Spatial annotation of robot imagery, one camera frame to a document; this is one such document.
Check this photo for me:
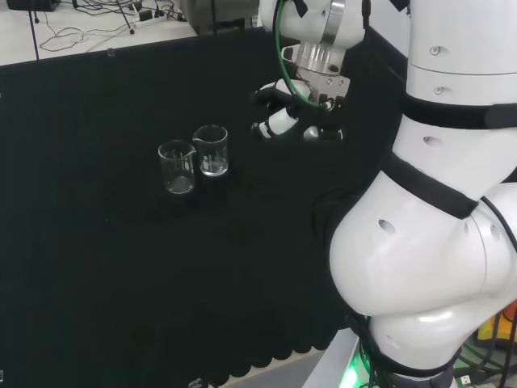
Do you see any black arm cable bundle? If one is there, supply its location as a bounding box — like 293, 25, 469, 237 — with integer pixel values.
479, 196, 517, 254

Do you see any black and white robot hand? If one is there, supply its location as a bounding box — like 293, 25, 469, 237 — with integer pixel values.
250, 78, 346, 143

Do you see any clear glass beaker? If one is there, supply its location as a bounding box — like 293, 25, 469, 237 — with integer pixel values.
157, 139, 197, 196
191, 124, 230, 178

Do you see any black equipment case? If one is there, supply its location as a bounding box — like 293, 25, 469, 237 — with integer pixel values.
6, 0, 61, 13

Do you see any white power strip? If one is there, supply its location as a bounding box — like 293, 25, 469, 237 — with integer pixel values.
134, 9, 167, 28

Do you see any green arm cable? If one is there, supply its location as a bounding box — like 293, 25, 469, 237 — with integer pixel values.
271, 0, 337, 111

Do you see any grey cabinet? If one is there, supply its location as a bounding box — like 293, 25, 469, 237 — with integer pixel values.
177, 0, 262, 36

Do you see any yellow stop button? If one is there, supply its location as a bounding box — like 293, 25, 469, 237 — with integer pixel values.
477, 306, 517, 345

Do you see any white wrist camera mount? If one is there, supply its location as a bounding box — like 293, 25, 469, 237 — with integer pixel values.
296, 67, 351, 105

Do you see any black floor cable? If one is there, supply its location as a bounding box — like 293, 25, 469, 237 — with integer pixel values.
71, 0, 187, 23

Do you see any black bench cloth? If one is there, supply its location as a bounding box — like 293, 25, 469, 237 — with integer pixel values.
0, 24, 409, 388

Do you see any black tripod leg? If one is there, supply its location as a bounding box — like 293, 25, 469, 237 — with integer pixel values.
115, 0, 137, 35
28, 0, 40, 61

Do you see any white floor cable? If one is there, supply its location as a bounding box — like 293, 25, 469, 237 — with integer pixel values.
39, 11, 137, 53

